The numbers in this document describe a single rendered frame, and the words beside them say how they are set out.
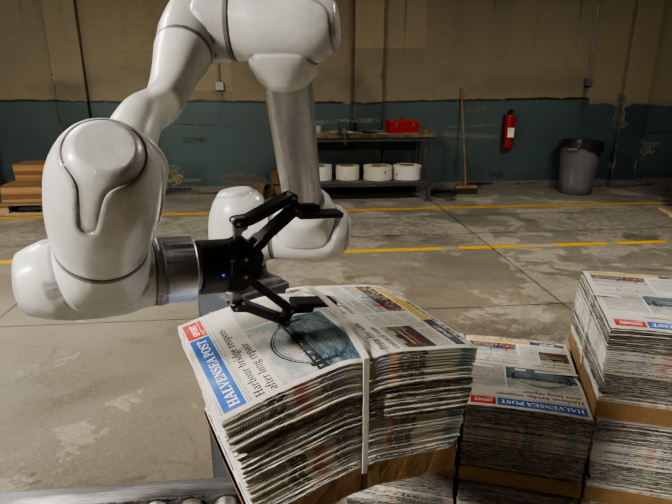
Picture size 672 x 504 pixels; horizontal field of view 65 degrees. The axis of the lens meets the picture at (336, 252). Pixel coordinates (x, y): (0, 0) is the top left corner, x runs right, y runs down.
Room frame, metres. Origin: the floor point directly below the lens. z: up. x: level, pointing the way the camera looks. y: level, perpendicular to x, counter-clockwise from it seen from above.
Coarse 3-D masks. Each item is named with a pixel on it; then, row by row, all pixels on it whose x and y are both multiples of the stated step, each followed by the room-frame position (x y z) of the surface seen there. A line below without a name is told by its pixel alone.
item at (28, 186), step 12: (24, 168) 6.64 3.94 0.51; (36, 168) 6.65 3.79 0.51; (24, 180) 6.64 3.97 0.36; (36, 180) 6.62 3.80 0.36; (12, 192) 6.23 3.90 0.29; (24, 192) 6.25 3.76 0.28; (36, 192) 6.27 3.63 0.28; (0, 204) 6.21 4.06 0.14; (12, 204) 6.22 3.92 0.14; (24, 204) 6.24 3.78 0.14; (36, 204) 6.25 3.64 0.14
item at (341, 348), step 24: (312, 312) 0.80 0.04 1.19; (312, 336) 0.71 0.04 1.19; (336, 336) 0.71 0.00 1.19; (360, 336) 0.70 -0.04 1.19; (336, 360) 0.64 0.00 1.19; (360, 360) 0.64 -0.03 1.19; (384, 360) 0.65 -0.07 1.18; (360, 384) 0.64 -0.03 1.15; (384, 384) 0.65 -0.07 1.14; (360, 408) 0.64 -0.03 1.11; (360, 432) 0.64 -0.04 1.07; (360, 456) 0.64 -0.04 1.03
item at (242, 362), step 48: (192, 336) 0.76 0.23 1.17; (240, 336) 0.73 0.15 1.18; (288, 336) 0.72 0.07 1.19; (240, 384) 0.61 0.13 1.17; (288, 384) 0.60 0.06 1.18; (336, 384) 0.62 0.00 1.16; (240, 432) 0.56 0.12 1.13; (288, 432) 0.59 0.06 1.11; (336, 432) 0.62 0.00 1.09; (240, 480) 0.62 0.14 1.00; (288, 480) 0.59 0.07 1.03
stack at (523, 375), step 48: (480, 336) 1.42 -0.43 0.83; (480, 384) 1.15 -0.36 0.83; (528, 384) 1.15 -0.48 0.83; (576, 384) 1.15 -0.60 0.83; (480, 432) 1.08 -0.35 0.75; (528, 432) 1.05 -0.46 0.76; (576, 432) 1.02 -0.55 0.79; (624, 432) 1.00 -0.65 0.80; (432, 480) 1.09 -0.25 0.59; (576, 480) 1.02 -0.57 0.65; (624, 480) 0.99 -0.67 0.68
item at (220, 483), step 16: (176, 480) 0.85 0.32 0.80; (192, 480) 0.85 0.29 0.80; (208, 480) 0.85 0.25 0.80; (224, 480) 0.85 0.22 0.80; (0, 496) 0.81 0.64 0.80; (16, 496) 0.81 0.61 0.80; (32, 496) 0.81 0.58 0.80; (48, 496) 0.81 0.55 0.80; (64, 496) 0.81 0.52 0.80; (80, 496) 0.81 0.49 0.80; (96, 496) 0.81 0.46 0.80; (112, 496) 0.81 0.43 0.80; (128, 496) 0.81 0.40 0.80; (144, 496) 0.81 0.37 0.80; (160, 496) 0.81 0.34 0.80; (176, 496) 0.81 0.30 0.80; (192, 496) 0.81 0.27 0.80; (208, 496) 0.81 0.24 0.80
